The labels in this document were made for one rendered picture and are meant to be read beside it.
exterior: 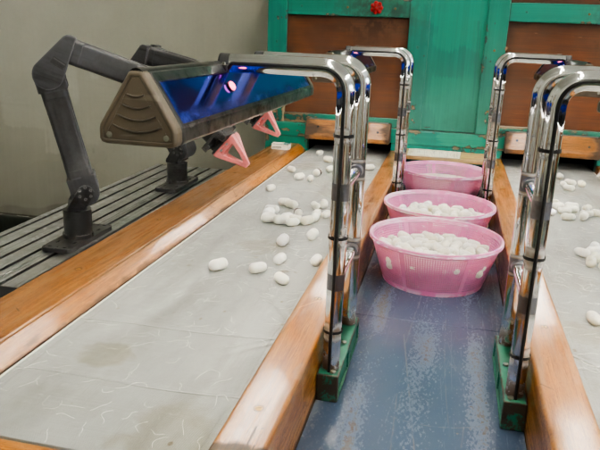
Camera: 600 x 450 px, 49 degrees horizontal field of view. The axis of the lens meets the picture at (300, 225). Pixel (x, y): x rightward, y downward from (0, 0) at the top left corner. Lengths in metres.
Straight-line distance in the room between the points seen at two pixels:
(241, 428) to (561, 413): 0.34
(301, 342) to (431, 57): 1.60
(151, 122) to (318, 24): 1.78
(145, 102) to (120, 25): 2.87
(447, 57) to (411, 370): 1.49
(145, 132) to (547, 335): 0.61
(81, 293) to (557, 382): 0.67
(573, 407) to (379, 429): 0.23
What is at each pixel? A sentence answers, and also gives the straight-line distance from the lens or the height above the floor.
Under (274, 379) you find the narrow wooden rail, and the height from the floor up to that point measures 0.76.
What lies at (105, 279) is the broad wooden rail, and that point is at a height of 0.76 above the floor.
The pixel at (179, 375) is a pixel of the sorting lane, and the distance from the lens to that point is 0.84.
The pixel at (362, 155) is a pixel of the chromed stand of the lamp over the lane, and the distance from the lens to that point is 0.96.
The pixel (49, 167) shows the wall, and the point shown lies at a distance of 3.80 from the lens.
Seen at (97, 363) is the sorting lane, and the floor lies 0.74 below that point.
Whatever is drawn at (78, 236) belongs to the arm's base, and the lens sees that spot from 1.57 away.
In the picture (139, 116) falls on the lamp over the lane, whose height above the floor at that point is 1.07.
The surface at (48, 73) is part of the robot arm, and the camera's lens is 1.49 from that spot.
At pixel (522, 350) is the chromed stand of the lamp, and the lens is 0.87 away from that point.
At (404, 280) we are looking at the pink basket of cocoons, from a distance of 1.28.
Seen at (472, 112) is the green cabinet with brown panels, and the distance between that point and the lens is 2.34.
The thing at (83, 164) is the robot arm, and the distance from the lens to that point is 1.53.
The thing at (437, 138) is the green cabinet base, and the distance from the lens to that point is 2.34.
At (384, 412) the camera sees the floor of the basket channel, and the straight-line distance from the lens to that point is 0.90.
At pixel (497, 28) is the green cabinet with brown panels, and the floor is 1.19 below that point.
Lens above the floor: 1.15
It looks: 16 degrees down
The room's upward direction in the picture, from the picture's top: 2 degrees clockwise
